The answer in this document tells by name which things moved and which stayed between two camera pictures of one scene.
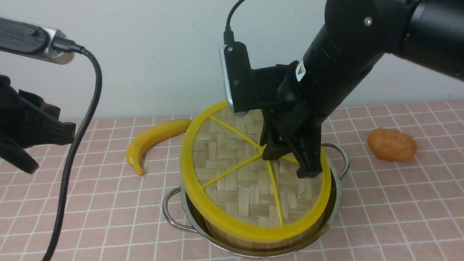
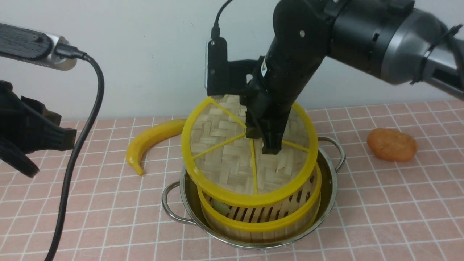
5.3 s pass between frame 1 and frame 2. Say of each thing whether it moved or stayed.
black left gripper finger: stayed
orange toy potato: stayed
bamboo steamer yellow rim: moved
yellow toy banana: stayed
